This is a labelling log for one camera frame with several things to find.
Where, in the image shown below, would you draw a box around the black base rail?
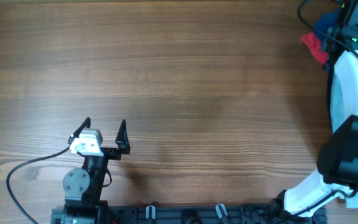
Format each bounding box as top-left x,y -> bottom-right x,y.
50,203 -> 328,224

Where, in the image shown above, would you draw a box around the black right camera cable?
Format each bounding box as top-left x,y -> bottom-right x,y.
297,0 -> 358,113

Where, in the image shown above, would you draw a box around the black left camera cable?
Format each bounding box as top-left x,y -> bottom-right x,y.
6,146 -> 71,224

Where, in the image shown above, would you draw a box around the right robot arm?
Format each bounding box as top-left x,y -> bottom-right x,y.
267,1 -> 358,223

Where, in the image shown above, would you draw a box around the blue garment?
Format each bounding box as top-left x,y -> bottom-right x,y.
313,9 -> 342,44

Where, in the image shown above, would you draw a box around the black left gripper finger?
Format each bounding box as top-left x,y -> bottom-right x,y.
115,119 -> 131,154
68,117 -> 91,144

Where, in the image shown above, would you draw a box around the black camera cable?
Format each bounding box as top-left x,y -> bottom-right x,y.
297,0 -> 358,113
6,146 -> 71,224

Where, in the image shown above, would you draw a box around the light blue denim shorts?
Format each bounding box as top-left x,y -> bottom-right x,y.
329,50 -> 358,208

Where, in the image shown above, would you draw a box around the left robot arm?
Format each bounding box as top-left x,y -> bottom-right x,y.
59,117 -> 131,224

